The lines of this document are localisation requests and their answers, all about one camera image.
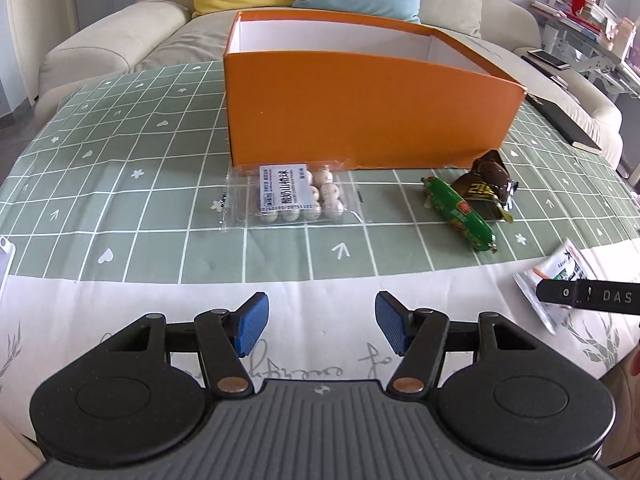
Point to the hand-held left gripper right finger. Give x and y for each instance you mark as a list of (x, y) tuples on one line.
[(392, 320)]

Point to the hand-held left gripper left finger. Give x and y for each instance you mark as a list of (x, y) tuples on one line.
[(252, 322)]

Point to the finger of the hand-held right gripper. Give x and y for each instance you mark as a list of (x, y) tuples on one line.
[(590, 296)]

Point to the white green snack packet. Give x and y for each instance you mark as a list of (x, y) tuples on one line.
[(547, 285)]

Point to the green sausage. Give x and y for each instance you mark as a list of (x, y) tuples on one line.
[(457, 210)]

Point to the clear packet of white balls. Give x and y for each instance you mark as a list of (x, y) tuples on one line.
[(295, 195)]

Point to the dark brown snack packet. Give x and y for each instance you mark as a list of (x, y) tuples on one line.
[(490, 182)]

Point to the orange cardboard box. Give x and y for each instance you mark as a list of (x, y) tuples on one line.
[(360, 110)]

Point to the white printed cloth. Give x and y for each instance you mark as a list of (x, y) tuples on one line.
[(320, 320)]

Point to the black notebook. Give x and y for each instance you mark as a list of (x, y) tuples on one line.
[(570, 122)]

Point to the green checked tablecloth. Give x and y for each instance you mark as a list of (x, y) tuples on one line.
[(125, 185)]

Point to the black remote control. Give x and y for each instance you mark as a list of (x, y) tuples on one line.
[(545, 72)]

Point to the smartphone with white edge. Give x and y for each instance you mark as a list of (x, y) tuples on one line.
[(549, 59)]

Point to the white desk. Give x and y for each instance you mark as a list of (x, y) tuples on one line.
[(595, 35)]

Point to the beige sofa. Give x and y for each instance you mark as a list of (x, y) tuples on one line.
[(115, 35)]

